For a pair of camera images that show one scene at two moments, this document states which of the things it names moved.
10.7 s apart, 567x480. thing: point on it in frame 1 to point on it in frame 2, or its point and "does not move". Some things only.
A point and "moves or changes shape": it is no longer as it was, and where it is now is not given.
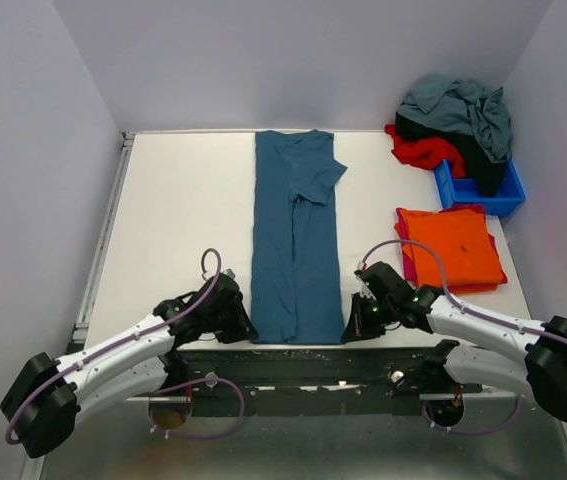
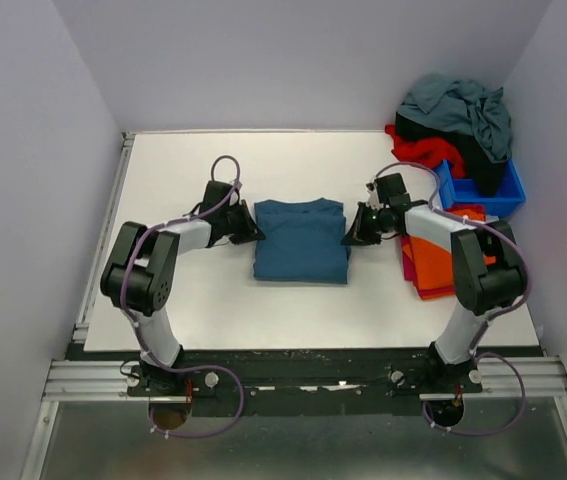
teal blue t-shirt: [296, 294] moves or changes shape
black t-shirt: [486, 176] does not move
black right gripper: [357, 326] to [359, 236]
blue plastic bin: [459, 191] does not move
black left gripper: [243, 328] to [250, 231]
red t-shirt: [426, 153] does not move
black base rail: [305, 382] does not move
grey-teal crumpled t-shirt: [462, 107] does not move
